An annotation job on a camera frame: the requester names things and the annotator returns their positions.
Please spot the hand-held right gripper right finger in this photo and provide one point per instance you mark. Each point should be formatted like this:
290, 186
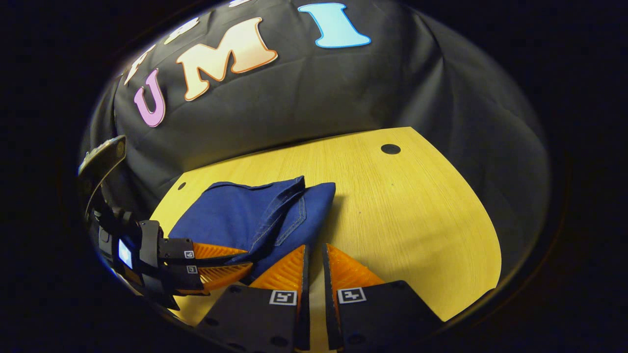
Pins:
382, 314

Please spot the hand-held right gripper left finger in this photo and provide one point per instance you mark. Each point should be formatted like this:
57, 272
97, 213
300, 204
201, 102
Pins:
260, 314

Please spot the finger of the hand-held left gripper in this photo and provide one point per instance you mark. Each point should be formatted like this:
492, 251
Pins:
176, 249
184, 279

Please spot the blue jeans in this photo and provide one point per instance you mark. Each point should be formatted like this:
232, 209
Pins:
235, 215

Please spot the black backdrop cloth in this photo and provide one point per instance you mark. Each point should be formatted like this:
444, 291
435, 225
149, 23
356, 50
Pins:
319, 88

